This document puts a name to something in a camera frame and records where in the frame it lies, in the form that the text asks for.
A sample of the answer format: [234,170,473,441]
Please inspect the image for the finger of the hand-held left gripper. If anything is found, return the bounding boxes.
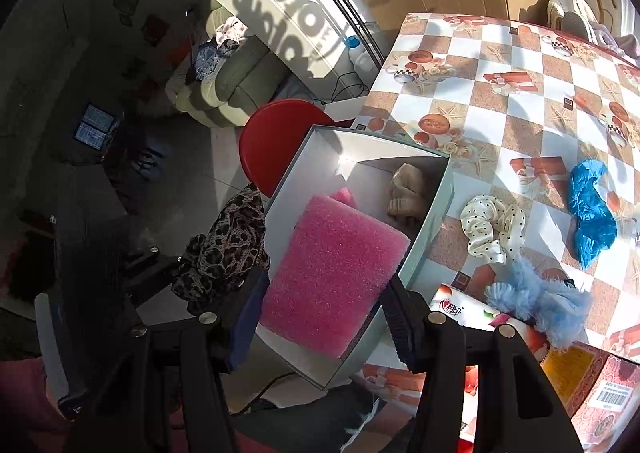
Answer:
[125,245,187,295]

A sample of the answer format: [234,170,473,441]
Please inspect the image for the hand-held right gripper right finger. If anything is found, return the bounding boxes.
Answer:
[381,277,586,453]

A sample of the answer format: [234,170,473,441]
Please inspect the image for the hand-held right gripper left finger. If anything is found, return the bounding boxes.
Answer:
[62,267,271,453]

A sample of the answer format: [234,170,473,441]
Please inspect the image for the leopard print scrunchie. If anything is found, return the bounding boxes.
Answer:
[171,183,271,316]

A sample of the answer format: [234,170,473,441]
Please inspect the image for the pink foam sponge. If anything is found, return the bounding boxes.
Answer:
[325,187,358,208]
[261,194,412,360]

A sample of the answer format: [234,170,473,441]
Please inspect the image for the beige scrunchie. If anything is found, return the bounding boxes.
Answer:
[387,163,438,222]

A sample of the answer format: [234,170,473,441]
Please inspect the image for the white cardboard box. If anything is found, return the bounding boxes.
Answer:
[262,124,456,390]

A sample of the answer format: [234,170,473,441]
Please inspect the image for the white polka dot scrunchie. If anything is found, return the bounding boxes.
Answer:
[460,196,526,265]

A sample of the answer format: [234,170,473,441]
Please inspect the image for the person's maroon pants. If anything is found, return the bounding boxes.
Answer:
[0,357,66,453]

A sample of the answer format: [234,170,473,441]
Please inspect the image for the blue fluffy scrunchie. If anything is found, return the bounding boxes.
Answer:
[485,258,593,351]

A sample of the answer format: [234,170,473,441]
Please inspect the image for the blue screen device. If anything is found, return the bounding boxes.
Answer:
[75,103,121,146]

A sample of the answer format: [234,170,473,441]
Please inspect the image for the red round stool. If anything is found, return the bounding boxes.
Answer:
[238,100,341,196]

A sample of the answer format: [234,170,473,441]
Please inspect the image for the grey-green sofa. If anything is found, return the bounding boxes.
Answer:
[167,8,301,128]

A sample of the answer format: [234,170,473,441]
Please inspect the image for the red patterned box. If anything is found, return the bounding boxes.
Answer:
[540,340,638,439]

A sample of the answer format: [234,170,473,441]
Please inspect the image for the clothes on sofa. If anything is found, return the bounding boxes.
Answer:
[192,15,248,81]

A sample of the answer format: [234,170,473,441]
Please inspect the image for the blue plastic bag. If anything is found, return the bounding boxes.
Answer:
[567,159,618,270]

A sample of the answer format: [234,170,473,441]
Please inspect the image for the checkered printed tablecloth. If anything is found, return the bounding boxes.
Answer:
[350,12,640,453]

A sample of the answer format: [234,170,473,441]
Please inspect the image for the plastic bottle blue cap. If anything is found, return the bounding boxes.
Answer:
[345,35,381,74]

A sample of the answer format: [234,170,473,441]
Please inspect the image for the white sneaker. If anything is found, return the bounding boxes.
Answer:
[547,0,598,44]

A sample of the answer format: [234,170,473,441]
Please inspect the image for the pile of light clothes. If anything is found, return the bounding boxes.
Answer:
[595,0,640,66]

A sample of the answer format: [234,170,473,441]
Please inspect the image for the black cable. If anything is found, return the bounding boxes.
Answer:
[227,372,296,416]

